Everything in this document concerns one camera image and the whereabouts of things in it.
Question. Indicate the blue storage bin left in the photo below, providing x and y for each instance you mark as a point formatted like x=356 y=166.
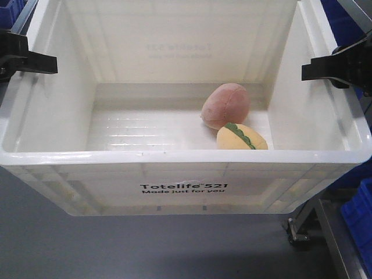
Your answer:
x=12 y=14

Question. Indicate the blue storage bin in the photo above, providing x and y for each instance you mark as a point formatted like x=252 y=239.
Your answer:
x=357 y=211
x=349 y=20
x=12 y=14

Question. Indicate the blue storage bin lower right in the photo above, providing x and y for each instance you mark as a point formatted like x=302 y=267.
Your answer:
x=357 y=211

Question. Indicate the yellow plush fruit toy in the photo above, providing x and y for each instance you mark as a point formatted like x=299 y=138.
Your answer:
x=239 y=136

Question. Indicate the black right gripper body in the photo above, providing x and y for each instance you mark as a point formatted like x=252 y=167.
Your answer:
x=364 y=67

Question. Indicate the pink plush ball toy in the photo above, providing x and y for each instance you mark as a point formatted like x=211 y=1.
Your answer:
x=229 y=103

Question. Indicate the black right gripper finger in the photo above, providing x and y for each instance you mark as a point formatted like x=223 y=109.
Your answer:
x=343 y=67

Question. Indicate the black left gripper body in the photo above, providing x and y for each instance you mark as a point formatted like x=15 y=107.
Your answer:
x=14 y=51

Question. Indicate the white plastic tote box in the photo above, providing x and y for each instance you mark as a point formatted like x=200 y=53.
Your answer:
x=118 y=129

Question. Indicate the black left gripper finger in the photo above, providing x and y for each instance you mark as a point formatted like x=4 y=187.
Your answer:
x=38 y=63

